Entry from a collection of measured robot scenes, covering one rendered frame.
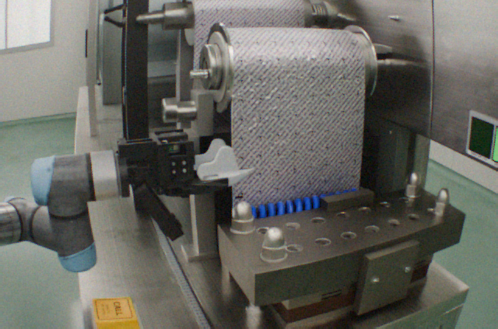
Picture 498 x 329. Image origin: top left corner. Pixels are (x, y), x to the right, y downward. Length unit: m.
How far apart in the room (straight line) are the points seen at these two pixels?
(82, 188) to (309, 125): 0.37
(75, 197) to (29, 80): 5.69
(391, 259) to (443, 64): 0.33
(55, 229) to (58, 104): 5.66
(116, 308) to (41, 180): 0.23
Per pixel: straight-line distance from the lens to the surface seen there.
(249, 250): 0.67
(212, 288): 0.81
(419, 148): 1.13
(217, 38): 0.76
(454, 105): 0.77
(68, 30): 6.25
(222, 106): 0.76
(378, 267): 0.69
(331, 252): 0.66
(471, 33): 0.73
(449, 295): 0.82
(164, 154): 0.69
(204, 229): 0.88
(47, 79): 6.33
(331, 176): 0.84
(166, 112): 0.79
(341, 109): 0.81
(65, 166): 0.69
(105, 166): 0.69
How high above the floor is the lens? 1.35
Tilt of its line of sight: 17 degrees down
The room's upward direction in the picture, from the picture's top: straight up
